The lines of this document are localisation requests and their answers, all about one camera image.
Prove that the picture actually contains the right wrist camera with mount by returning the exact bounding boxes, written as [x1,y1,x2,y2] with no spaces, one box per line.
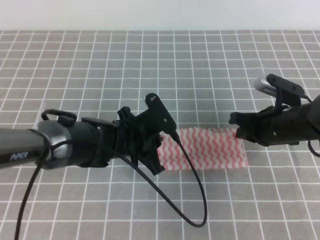
[254,73,305,107]

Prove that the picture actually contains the pink white wavy striped towel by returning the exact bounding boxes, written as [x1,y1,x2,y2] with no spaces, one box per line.
[157,127,248,171]

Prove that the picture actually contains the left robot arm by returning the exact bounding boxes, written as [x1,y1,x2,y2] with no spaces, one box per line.
[0,106,165,175]

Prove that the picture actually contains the grey grid tablecloth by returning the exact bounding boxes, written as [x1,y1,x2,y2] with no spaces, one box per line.
[0,30,320,240]

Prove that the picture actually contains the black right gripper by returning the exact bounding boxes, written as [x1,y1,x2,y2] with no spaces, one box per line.
[228,104,320,146]

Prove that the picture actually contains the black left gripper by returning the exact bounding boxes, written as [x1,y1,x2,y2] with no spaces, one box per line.
[97,106,165,176]

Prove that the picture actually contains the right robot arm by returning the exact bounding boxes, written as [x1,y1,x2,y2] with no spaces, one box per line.
[228,97,320,147]

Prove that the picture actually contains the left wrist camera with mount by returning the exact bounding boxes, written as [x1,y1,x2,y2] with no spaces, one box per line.
[144,93,177,137]

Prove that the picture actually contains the black left camera cable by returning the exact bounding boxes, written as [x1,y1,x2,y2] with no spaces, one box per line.
[13,129,208,240]

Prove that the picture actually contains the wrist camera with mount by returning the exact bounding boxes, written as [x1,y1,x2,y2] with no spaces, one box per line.
[254,73,305,107]
[144,93,177,137]

